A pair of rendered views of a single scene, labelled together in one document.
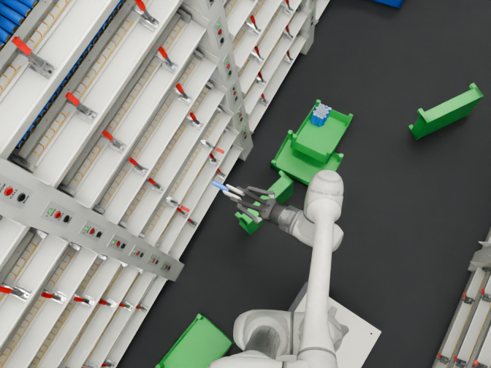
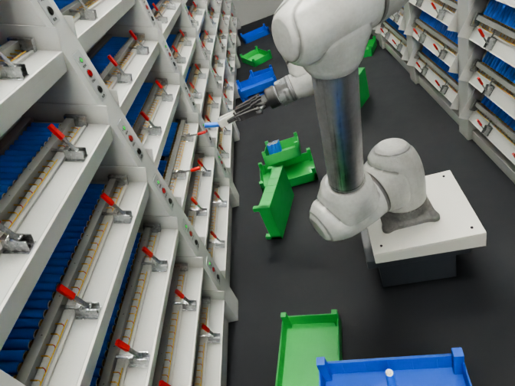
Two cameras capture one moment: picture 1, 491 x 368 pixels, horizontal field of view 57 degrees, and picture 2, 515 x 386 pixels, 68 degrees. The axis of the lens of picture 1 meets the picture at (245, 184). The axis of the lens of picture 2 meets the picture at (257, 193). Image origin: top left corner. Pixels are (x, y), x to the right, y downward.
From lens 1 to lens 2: 1.36 m
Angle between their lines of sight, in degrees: 40
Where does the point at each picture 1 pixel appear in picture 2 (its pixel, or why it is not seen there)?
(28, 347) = (49, 203)
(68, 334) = (111, 254)
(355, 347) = (443, 191)
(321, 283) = not seen: hidden behind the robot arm
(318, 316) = not seen: hidden behind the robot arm
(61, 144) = not seen: outside the picture
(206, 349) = (318, 350)
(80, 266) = (93, 135)
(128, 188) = (119, 90)
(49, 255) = (42, 58)
